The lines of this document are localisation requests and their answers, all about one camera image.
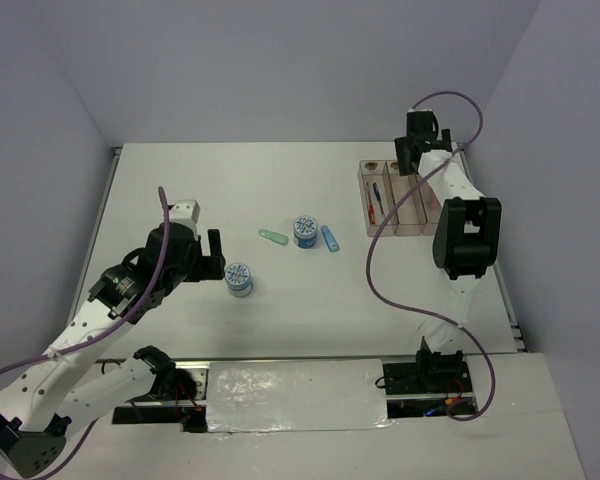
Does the blue pen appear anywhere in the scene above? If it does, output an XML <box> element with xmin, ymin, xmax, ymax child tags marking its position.
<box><xmin>373</xmin><ymin>182</ymin><xmax>385</xmax><ymax>218</ymax></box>

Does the blue jar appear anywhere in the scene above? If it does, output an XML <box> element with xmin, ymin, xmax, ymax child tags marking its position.
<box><xmin>224</xmin><ymin>263</ymin><xmax>253</xmax><ymax>298</ymax></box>
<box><xmin>293</xmin><ymin>215</ymin><xmax>318</xmax><ymax>249</ymax></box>

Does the red pen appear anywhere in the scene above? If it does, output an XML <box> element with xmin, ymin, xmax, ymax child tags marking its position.
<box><xmin>364</xmin><ymin>182</ymin><xmax>376</xmax><ymax>225</ymax></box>

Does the green correction tape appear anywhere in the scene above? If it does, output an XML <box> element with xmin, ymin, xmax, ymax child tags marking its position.
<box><xmin>258</xmin><ymin>228</ymin><xmax>289</xmax><ymax>246</ymax></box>

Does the blue correction tape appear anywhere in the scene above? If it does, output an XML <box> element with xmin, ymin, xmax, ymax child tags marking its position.
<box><xmin>320</xmin><ymin>225</ymin><xmax>339</xmax><ymax>253</ymax></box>

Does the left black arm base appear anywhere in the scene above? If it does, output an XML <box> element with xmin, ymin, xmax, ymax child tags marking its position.
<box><xmin>112</xmin><ymin>346</ymin><xmax>208</xmax><ymax>433</ymax></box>

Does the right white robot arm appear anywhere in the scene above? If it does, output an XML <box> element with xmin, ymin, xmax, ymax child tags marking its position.
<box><xmin>395</xmin><ymin>109</ymin><xmax>502</xmax><ymax>354</ymax></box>

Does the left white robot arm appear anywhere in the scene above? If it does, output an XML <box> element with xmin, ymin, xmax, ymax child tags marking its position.
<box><xmin>0</xmin><ymin>222</ymin><xmax>226</xmax><ymax>479</ymax></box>

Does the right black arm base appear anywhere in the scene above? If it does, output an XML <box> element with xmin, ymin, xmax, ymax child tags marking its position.
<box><xmin>375</xmin><ymin>339</ymin><xmax>478</xmax><ymax>419</ymax></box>

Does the clear three-compartment organizer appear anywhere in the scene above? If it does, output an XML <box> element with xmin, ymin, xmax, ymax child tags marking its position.
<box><xmin>358</xmin><ymin>159</ymin><xmax>461</xmax><ymax>238</ymax></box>

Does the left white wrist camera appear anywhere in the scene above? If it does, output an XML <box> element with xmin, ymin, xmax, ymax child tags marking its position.
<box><xmin>169</xmin><ymin>200</ymin><xmax>200</xmax><ymax>236</ymax></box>

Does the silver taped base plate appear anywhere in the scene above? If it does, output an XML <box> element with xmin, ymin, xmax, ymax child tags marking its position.
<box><xmin>206</xmin><ymin>359</ymin><xmax>390</xmax><ymax>433</ymax></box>

